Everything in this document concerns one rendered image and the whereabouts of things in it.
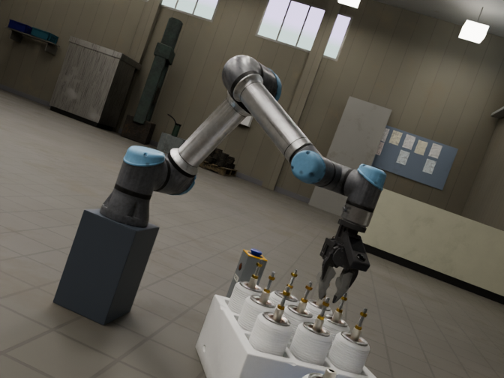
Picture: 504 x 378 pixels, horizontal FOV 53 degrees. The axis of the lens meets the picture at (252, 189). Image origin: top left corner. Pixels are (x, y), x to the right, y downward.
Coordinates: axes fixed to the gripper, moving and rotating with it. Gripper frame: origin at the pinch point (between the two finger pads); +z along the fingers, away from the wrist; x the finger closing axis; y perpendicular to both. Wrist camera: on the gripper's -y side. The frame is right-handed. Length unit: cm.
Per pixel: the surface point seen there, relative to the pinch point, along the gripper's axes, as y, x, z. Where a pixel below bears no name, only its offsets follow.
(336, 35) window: 1006, -323, -351
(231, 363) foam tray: -0.7, 19.5, 22.9
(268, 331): -3.8, 14.4, 11.4
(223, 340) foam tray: 10.3, 19.9, 21.9
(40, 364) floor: 2, 63, 34
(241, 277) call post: 37.5, 11.9, 10.9
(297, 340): -0.6, 4.6, 13.1
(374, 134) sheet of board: 914, -456, -162
